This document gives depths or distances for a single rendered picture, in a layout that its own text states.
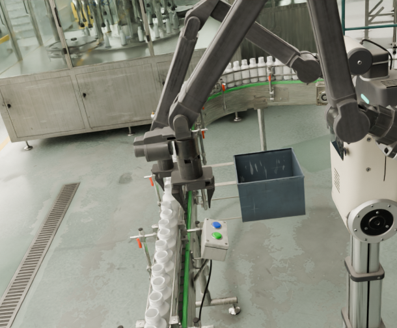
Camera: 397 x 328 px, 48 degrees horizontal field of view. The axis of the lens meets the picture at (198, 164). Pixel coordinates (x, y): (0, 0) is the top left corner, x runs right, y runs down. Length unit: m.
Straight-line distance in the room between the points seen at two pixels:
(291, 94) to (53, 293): 2.15
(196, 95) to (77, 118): 4.42
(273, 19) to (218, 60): 5.93
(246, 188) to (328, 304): 1.01
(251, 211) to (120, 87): 3.23
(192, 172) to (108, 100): 4.19
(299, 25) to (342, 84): 5.95
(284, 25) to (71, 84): 3.27
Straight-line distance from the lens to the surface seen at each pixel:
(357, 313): 1.73
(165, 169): 1.60
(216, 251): 1.50
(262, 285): 2.95
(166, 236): 1.48
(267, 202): 2.17
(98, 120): 5.33
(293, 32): 6.98
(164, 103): 1.50
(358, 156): 1.28
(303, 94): 3.28
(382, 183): 1.35
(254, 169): 2.42
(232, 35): 0.97
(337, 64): 1.02
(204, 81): 0.99
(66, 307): 3.17
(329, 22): 1.00
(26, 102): 5.49
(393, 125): 1.09
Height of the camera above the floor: 2.01
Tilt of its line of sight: 27 degrees down
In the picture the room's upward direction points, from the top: 10 degrees counter-clockwise
